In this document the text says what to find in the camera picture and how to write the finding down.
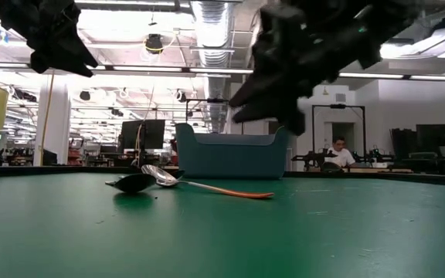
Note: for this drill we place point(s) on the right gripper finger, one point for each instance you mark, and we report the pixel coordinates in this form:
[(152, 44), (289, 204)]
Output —
[(261, 90), (261, 112)]

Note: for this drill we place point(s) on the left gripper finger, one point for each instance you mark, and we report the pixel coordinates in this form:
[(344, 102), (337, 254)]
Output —
[(68, 65), (79, 50)]

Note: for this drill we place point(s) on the all-metal spoon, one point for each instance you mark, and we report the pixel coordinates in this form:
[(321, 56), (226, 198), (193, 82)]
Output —
[(133, 182)]

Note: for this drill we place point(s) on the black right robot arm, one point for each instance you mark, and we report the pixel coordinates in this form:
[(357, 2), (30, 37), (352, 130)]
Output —
[(381, 23)]

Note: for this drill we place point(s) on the grey-blue plastic tub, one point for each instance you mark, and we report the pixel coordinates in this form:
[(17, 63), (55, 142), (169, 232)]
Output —
[(230, 154)]

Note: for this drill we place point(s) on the white pillar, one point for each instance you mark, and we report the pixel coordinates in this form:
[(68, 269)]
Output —
[(54, 123)]

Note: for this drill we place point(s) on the long light bar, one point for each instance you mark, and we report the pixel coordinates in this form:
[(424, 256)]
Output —
[(149, 69)]

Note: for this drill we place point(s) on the person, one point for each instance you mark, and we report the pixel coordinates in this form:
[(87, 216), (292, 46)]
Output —
[(340, 154)]

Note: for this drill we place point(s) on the black monitor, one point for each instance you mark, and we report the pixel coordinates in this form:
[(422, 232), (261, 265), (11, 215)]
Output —
[(143, 133)]

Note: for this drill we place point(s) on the background robot arms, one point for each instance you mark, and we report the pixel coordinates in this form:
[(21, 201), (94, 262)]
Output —
[(377, 157)]

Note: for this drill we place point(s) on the green table mat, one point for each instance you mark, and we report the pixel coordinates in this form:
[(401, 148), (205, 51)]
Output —
[(222, 239)]

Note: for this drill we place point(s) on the black desk equipment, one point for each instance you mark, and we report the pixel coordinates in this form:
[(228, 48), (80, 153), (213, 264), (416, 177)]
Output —
[(431, 139)]

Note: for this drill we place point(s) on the black rig frame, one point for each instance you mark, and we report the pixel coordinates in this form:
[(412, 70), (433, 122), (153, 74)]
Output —
[(338, 106), (207, 101)]

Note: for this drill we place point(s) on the silver ventilation duct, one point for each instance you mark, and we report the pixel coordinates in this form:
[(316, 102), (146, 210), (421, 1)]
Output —
[(212, 38)]

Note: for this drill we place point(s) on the black hanging camera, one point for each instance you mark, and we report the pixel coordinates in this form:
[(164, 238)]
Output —
[(154, 43)]

